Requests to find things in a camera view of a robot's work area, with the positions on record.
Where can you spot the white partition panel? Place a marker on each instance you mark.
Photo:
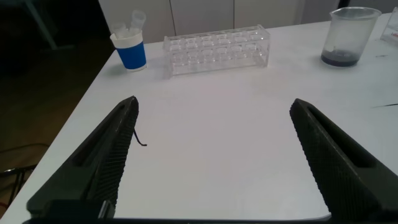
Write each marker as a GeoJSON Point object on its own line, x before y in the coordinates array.
{"type": "Point", "coordinates": [320, 9]}
{"type": "Point", "coordinates": [202, 12]}
{"type": "Point", "coordinates": [267, 12]}
{"type": "Point", "coordinates": [136, 12]}

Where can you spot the metal chair leg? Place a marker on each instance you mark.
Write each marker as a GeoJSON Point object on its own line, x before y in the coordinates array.
{"type": "Point", "coordinates": [18, 169]}

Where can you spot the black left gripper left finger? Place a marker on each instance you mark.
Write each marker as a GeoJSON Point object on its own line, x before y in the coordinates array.
{"type": "Point", "coordinates": [93, 168]}

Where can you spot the clear plastic beaker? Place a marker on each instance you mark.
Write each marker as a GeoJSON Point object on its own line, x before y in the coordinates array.
{"type": "Point", "coordinates": [340, 59]}

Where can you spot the test tube with red pigment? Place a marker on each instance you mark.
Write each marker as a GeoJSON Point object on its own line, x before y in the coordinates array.
{"type": "Point", "coordinates": [137, 20]}

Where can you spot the paper cup with blue band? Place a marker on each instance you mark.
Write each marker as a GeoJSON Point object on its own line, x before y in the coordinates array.
{"type": "Point", "coordinates": [132, 56]}

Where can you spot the clear acrylic test tube rack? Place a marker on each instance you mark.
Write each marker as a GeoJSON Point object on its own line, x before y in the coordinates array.
{"type": "Point", "coordinates": [392, 31]}
{"type": "Point", "coordinates": [217, 53]}

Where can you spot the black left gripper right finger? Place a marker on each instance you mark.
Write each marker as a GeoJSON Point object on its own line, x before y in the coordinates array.
{"type": "Point", "coordinates": [342, 168]}

